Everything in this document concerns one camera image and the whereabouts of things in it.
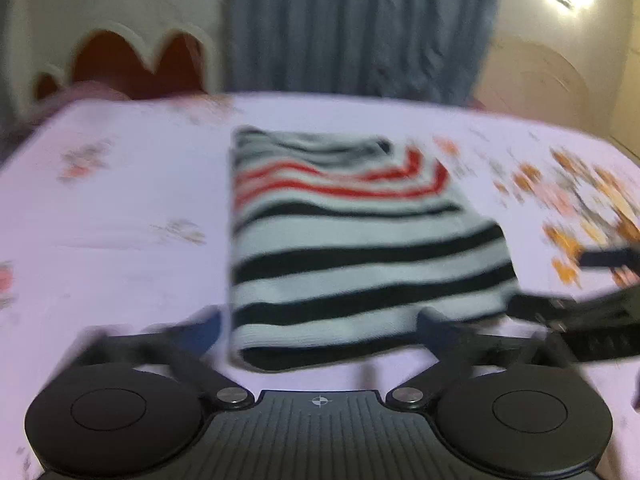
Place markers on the cream arched cabinet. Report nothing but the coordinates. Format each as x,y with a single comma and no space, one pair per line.
540,80

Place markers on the floral lilac bedsheet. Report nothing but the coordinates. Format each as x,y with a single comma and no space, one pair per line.
115,220

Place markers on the pink pillow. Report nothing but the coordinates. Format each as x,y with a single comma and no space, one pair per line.
80,95

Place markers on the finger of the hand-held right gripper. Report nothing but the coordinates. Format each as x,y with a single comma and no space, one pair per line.
535,307
607,258

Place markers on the grey curtain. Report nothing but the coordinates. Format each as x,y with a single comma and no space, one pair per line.
360,25

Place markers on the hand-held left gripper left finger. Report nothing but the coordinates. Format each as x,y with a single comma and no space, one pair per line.
202,332

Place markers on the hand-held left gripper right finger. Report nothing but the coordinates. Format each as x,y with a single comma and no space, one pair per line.
440,332

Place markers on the black white red striped shirt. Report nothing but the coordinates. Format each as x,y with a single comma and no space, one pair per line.
360,255

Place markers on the red and white headboard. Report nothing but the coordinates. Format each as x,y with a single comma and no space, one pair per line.
130,60

